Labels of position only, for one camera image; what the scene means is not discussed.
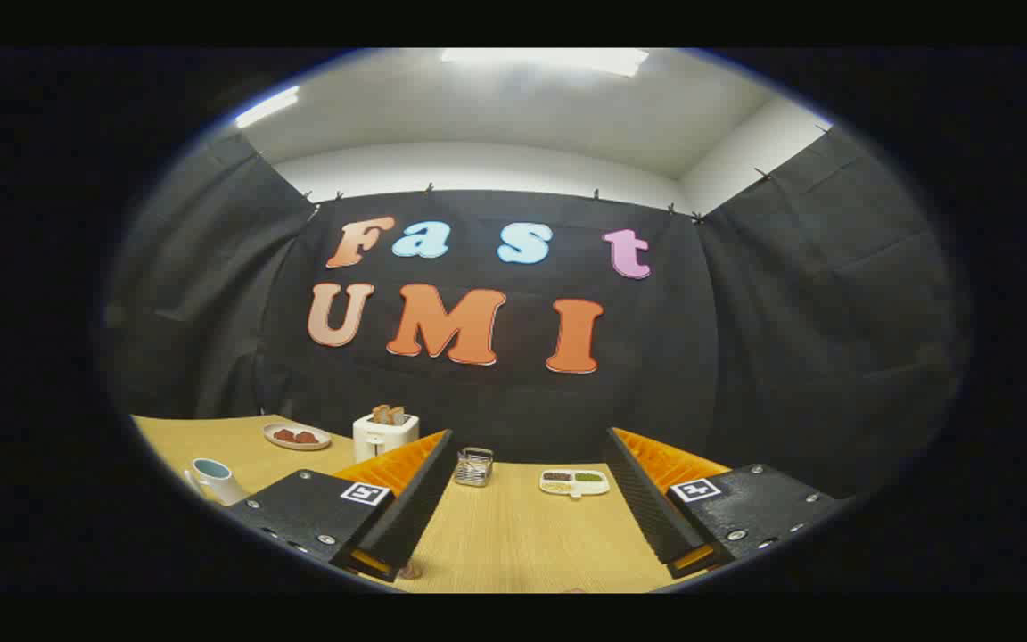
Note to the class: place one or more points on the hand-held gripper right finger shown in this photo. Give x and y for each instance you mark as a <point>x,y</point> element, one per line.
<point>643,508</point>

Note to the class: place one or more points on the wooden table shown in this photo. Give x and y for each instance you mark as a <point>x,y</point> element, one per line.
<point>522,535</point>

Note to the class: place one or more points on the white cup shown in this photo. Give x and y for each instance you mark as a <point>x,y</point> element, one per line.
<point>221,486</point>

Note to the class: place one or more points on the white divided dish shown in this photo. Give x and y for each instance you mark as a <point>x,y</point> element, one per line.
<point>574,484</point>

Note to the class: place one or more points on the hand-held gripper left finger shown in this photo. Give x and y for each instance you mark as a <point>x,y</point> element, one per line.
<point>406,508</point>

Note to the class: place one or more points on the black backdrop cloth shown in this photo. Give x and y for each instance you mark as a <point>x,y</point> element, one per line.
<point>745,357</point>

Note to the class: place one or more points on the white toaster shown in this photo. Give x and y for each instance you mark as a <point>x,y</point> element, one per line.
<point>382,437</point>

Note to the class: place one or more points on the white round plate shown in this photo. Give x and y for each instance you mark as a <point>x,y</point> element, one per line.
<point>277,443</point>

